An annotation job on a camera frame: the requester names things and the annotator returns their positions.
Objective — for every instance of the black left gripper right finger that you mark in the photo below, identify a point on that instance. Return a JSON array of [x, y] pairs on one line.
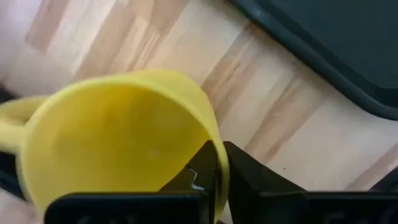
[[264, 199]]

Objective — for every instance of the black plastic tray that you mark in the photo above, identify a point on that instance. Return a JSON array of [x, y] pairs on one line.
[[342, 37]]

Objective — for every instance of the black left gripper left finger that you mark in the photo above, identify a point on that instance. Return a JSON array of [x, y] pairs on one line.
[[186, 205]]

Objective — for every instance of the yellow plastic mug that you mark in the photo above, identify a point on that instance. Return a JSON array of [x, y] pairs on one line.
[[109, 140]]

